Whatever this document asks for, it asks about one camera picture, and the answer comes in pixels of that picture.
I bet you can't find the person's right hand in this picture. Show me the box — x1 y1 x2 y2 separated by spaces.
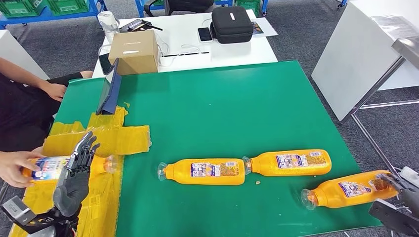
0 151 46 189

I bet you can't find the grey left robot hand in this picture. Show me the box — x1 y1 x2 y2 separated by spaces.
53 131 100 218

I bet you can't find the person's left hand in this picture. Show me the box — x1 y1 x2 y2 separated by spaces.
40 81 68 102

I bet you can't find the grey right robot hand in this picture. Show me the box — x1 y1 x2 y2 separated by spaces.
376 173 419 218

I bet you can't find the orange detergent bottle clear cap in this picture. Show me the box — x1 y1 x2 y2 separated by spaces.
300 169 399 211
242 149 332 178
20 155 118 185
157 158 246 187

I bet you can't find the person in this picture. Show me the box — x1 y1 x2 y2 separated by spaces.
0 57 94 189

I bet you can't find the small white panel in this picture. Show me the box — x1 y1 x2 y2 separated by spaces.
0 29 50 81

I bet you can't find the black phone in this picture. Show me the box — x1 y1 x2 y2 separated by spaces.
98 53 114 75

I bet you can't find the tablet in blue case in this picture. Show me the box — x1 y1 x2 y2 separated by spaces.
95 58 123 116

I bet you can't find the yellow taped cardboard patch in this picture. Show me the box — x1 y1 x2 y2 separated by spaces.
8 105 152 237

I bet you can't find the green plastic crate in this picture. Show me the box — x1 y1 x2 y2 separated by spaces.
235 0 262 16
47 0 89 16
0 0 48 18

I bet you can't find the brown cardboard box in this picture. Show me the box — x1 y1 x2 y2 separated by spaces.
108 30 160 76

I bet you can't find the black handheld device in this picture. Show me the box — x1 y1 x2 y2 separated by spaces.
118 18 164 33

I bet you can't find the stainless steel table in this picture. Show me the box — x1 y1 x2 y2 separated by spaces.
338 37 419 184

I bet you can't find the large white board panel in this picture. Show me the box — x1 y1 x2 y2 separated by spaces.
311 0 419 123

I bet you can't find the black office chair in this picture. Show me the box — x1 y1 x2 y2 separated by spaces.
144 0 215 17

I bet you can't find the green table mat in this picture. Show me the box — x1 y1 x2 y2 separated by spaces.
52 61 383 237

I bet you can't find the smartphone with dark screen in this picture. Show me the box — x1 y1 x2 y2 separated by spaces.
197 27 214 43

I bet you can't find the grey paper sheet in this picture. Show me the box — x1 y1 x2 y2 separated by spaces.
370 14 419 40

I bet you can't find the black zip carrying case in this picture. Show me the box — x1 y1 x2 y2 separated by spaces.
209 5 254 44

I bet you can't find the white table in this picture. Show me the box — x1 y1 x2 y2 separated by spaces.
92 9 279 79

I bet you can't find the printed paper sheet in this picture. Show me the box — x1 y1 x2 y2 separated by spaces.
251 18 279 37

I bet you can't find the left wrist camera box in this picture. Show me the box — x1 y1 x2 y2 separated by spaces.
0 196 37 226

